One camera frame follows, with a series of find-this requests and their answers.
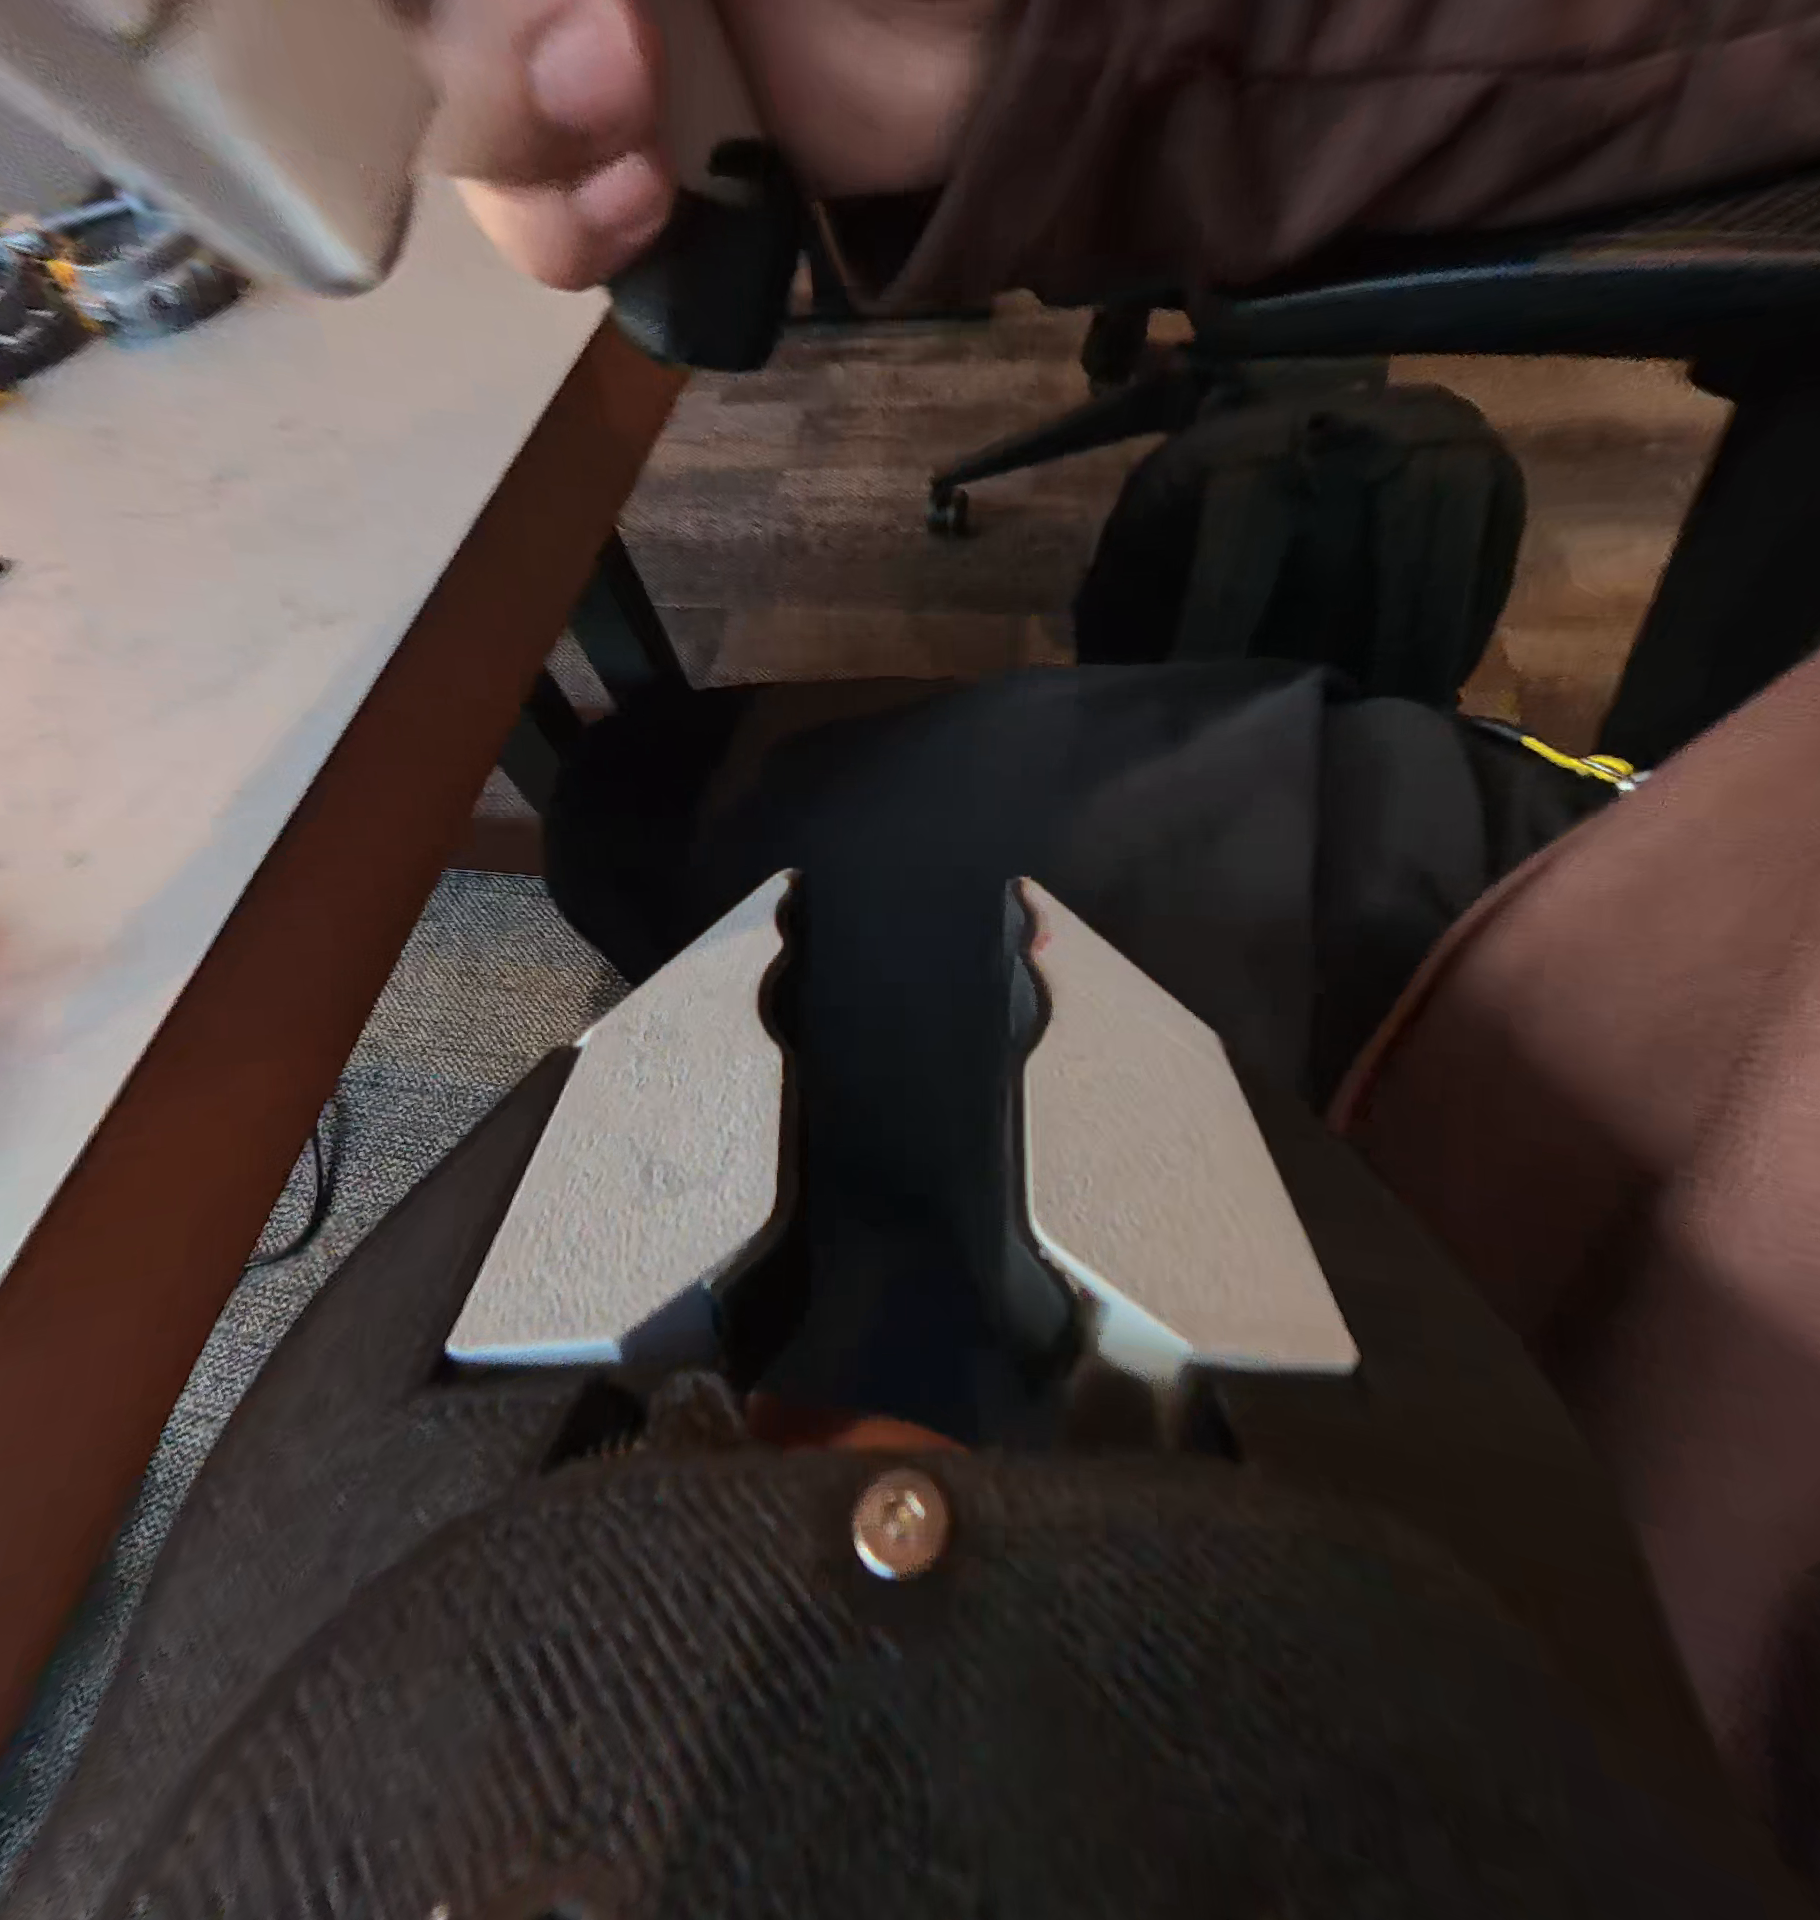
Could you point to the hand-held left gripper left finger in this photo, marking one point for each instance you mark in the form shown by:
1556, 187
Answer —
641, 1170

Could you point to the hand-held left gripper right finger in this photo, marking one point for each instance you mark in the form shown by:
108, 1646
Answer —
1181, 1185

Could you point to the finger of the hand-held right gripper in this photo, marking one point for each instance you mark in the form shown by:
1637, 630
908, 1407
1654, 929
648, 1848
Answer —
220, 120

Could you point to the person's right forearm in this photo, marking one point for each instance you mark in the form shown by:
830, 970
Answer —
1377, 120

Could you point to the person's right hand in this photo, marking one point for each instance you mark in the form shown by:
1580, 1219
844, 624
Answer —
551, 120

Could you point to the person's legs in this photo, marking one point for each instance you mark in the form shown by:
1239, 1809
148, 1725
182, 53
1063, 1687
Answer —
1076, 825

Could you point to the black swivel chair with casters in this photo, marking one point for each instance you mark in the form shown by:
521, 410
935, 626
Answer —
1059, 427

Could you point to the black backpack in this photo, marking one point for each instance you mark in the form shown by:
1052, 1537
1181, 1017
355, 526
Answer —
1300, 538

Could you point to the black office chair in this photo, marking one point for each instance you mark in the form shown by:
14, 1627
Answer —
1601, 299

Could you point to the black desk frame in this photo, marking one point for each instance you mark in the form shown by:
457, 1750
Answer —
610, 645

